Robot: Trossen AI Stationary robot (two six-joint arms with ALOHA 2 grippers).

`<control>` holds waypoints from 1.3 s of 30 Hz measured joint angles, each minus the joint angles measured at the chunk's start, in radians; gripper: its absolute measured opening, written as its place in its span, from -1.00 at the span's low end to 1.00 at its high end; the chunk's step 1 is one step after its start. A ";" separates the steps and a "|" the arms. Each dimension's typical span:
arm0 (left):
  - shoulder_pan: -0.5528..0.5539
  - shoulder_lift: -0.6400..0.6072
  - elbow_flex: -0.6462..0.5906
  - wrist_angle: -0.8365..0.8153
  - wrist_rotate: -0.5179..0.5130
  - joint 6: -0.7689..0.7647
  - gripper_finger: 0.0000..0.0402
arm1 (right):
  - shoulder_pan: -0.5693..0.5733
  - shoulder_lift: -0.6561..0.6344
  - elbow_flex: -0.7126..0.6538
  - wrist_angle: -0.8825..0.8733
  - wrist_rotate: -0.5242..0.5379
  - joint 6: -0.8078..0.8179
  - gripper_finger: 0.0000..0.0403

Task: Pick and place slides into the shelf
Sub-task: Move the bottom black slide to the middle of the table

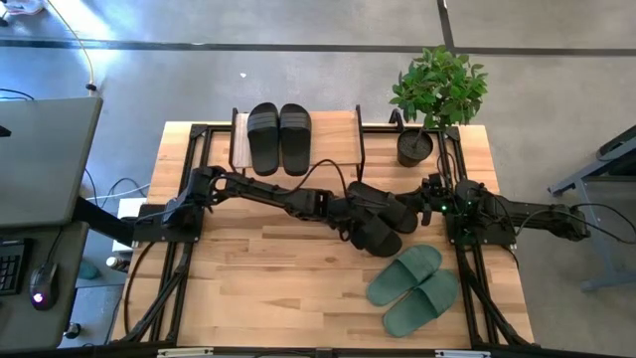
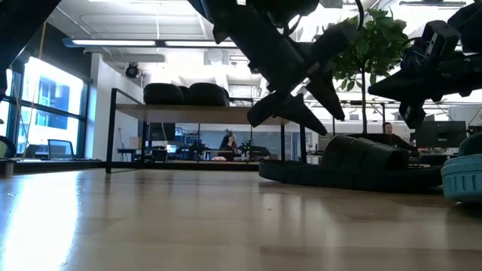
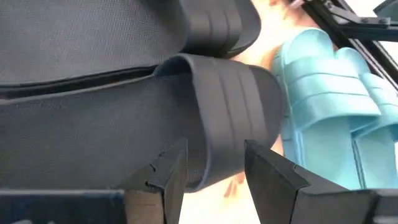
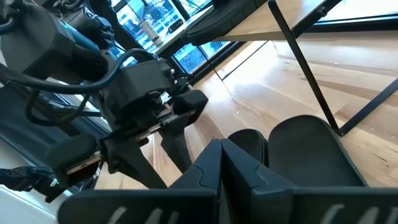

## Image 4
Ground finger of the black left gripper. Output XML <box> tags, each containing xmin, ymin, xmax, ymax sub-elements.
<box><xmin>101</xmin><ymin>136</ymin><xmax>169</xmax><ymax>190</ymax></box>
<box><xmin>159</xmin><ymin>114</ymin><xmax>194</xmax><ymax>174</ymax></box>

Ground small black desk item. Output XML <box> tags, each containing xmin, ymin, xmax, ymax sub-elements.
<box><xmin>167</xmin><ymin>19</ymin><xmax>184</xmax><ymax>34</ymax></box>

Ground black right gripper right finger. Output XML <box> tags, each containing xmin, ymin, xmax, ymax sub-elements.
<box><xmin>221</xmin><ymin>138</ymin><xmax>398</xmax><ymax>224</ymax></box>

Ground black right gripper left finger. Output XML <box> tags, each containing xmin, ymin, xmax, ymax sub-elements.
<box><xmin>57</xmin><ymin>138</ymin><xmax>222</xmax><ymax>224</ymax></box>

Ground white metal tumbler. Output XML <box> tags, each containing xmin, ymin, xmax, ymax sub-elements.
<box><xmin>139</xmin><ymin>20</ymin><xmax>164</xmax><ymax>47</ymax></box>

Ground background desk top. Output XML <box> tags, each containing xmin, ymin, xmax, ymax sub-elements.
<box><xmin>152</xmin><ymin>6</ymin><xmax>215</xmax><ymax>56</ymax></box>

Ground black slide sandal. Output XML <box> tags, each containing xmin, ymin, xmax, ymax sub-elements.
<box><xmin>228</xmin><ymin>128</ymin><xmax>270</xmax><ymax>169</ymax></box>
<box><xmin>267</xmin><ymin>114</ymin><xmax>369</xmax><ymax>189</ymax></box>

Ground black aluminium table frame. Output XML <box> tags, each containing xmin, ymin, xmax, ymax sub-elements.
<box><xmin>170</xmin><ymin>14</ymin><xmax>398</xmax><ymax>85</ymax></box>

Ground wooden shelf black metal legs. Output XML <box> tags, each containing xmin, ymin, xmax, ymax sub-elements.
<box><xmin>213</xmin><ymin>0</ymin><xmax>398</xmax><ymax>138</ymax></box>

